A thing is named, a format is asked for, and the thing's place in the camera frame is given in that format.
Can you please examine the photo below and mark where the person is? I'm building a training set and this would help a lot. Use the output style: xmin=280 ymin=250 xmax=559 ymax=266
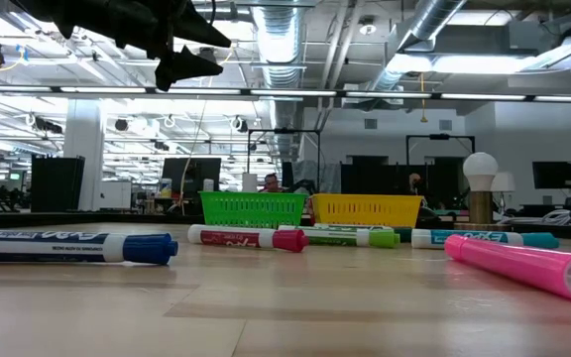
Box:
xmin=259 ymin=172 xmax=286 ymax=193
xmin=406 ymin=172 xmax=425 ymax=197

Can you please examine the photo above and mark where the silver ventilation duct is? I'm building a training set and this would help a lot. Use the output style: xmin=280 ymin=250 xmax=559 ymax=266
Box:
xmin=250 ymin=0 xmax=306 ymax=163
xmin=364 ymin=0 xmax=468 ymax=93

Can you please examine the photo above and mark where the small white shade lamp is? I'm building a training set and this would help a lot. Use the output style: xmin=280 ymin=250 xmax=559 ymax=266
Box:
xmin=490 ymin=171 xmax=517 ymax=215

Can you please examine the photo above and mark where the green plastic basket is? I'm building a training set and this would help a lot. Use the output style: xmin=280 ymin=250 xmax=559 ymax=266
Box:
xmin=198 ymin=190 xmax=309 ymax=230

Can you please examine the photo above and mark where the black cabinet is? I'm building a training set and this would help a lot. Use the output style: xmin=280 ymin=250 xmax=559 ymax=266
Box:
xmin=30 ymin=155 xmax=86 ymax=213

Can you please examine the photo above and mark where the yellow hanging cord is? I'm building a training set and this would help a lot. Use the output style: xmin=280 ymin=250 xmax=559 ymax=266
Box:
xmin=417 ymin=72 xmax=429 ymax=124

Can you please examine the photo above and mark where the pink highlighter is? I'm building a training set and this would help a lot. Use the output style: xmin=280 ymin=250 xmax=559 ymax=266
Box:
xmin=443 ymin=233 xmax=571 ymax=304

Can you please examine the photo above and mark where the black partition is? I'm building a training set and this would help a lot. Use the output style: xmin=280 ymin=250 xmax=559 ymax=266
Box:
xmin=340 ymin=156 xmax=465 ymax=197

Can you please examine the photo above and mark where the globe bulb lamp wooden base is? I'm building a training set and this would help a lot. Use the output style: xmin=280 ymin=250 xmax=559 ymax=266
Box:
xmin=462 ymin=151 xmax=500 ymax=225

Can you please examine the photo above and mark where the black computer monitor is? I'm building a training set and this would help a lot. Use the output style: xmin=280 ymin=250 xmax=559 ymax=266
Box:
xmin=161 ymin=157 xmax=223 ymax=200
xmin=531 ymin=161 xmax=571 ymax=190

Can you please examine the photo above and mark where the red Expo marker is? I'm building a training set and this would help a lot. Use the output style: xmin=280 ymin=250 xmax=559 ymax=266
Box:
xmin=186 ymin=223 xmax=310 ymax=254

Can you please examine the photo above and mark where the black metal frame stand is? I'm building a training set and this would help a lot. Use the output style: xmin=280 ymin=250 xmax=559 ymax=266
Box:
xmin=405 ymin=133 xmax=477 ymax=168

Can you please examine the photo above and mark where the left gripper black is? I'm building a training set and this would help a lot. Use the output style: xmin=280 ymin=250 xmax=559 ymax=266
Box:
xmin=47 ymin=0 xmax=233 ymax=93

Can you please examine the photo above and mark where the teal Expo marker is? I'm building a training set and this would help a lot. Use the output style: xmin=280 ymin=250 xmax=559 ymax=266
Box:
xmin=410 ymin=228 xmax=561 ymax=251

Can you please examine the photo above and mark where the yellow plastic basket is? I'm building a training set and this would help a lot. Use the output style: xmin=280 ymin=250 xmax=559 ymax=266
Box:
xmin=309 ymin=192 xmax=424 ymax=229

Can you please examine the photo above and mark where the blue Expo marker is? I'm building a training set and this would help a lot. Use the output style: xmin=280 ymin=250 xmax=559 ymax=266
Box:
xmin=0 ymin=228 xmax=179 ymax=266

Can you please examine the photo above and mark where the light green Expo marker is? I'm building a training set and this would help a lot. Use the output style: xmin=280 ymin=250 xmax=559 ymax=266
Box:
xmin=277 ymin=225 xmax=401 ymax=249

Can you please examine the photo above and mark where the dark green Expo marker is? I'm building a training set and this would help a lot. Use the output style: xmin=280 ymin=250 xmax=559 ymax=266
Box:
xmin=313 ymin=222 xmax=413 ymax=244

